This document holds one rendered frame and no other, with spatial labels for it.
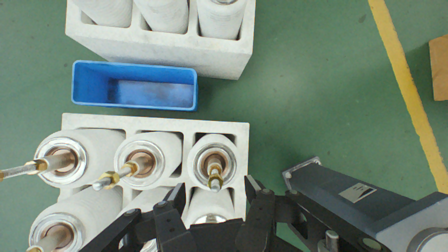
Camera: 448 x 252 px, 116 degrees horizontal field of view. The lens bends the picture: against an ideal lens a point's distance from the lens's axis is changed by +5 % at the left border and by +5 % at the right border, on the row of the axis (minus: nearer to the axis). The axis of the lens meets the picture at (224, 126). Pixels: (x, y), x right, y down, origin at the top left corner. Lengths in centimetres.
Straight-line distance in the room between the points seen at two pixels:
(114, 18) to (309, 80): 58
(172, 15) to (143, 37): 8
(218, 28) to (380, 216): 45
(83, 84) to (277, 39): 61
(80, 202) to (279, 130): 53
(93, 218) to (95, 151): 11
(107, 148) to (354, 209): 48
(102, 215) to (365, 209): 48
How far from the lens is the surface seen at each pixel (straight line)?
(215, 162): 22
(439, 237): 40
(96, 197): 37
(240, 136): 32
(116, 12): 41
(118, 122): 37
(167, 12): 34
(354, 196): 43
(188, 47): 36
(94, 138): 32
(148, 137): 26
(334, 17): 78
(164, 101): 52
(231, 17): 33
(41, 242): 36
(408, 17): 100
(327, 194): 45
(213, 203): 29
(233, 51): 35
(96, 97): 56
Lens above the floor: 49
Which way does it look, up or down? 85 degrees down
